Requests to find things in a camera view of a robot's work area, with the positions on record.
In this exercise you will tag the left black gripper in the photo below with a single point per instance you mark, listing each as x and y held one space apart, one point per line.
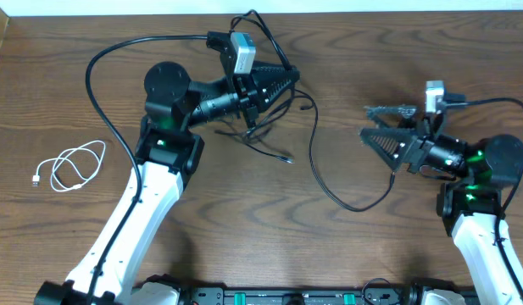
263 97

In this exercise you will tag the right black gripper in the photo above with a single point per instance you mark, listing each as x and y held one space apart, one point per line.
421 136

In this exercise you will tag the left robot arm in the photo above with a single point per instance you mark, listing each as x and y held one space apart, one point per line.
166 156

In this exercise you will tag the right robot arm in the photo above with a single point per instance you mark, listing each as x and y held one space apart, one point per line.
470 200

